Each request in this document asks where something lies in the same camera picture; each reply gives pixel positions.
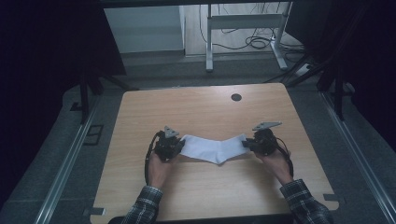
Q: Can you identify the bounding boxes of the black floor cables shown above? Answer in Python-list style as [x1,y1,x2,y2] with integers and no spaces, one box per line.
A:
[199,2,306,63]

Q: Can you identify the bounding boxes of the person's right hand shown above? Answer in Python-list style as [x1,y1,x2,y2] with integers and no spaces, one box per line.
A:
[255,148,295,187]

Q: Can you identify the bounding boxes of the black metal stand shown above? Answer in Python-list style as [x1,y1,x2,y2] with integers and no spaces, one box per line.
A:
[69,69,140,125]
[263,52,357,121]

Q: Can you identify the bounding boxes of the white sock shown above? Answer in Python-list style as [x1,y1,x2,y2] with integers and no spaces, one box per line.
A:
[179,133,251,165]
[180,152,247,165]

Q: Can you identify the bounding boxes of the person's left hand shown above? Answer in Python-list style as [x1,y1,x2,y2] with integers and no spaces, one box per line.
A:
[147,151,179,190]

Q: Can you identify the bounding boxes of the hand-held gripper black cable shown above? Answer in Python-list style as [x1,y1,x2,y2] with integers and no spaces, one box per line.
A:
[143,130,165,185]
[275,136,295,179]

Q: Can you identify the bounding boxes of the white panel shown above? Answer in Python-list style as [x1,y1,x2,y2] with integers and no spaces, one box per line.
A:
[104,5,185,54]

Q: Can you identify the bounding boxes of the white metal desk frame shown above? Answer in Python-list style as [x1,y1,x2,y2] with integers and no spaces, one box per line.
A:
[205,1,294,74]

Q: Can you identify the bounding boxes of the aluminium rail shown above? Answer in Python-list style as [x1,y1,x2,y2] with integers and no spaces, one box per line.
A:
[319,91,396,224]
[33,95,101,224]

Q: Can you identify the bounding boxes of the left hand-held gripper black cable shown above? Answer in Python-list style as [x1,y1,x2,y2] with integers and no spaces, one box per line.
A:
[143,130,165,185]

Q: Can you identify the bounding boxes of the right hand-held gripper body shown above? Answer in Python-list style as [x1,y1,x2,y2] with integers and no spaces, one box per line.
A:
[248,120,284,157]

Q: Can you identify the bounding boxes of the white power strip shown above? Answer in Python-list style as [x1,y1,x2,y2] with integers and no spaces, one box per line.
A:
[293,63,313,77]

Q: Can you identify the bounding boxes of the right hand-held gripper black cable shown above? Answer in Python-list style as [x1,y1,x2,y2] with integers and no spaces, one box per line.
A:
[275,136,295,179]

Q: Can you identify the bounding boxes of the dark curtain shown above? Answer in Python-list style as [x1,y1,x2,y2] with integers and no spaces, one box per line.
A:
[284,0,396,153]
[0,0,128,200]

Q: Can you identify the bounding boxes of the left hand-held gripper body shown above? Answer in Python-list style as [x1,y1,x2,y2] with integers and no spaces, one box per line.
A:
[153,125,185,163]

